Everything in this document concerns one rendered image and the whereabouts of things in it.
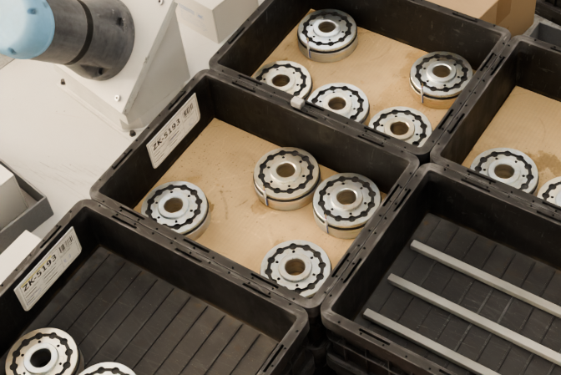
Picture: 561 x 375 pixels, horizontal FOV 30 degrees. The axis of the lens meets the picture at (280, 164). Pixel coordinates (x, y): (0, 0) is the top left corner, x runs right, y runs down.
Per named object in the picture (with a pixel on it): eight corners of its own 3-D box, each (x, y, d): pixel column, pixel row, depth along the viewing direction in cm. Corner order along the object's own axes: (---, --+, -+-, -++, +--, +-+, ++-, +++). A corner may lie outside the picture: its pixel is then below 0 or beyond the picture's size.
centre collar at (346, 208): (324, 203, 157) (323, 200, 156) (342, 181, 159) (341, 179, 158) (351, 217, 154) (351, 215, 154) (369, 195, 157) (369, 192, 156)
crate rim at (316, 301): (87, 204, 155) (83, 194, 153) (205, 75, 170) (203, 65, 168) (315, 322, 138) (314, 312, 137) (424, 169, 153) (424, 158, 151)
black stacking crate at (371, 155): (103, 241, 162) (86, 196, 153) (214, 116, 177) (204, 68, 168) (319, 357, 146) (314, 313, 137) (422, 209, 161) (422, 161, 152)
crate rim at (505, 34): (205, 75, 170) (203, 65, 168) (305, -33, 184) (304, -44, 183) (424, 169, 153) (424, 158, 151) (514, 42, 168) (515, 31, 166)
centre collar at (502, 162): (482, 179, 157) (482, 176, 156) (495, 156, 159) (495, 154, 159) (512, 190, 155) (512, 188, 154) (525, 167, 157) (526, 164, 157)
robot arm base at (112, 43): (61, 61, 191) (20, 54, 183) (89, -17, 188) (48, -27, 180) (116, 93, 183) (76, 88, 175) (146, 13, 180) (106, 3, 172)
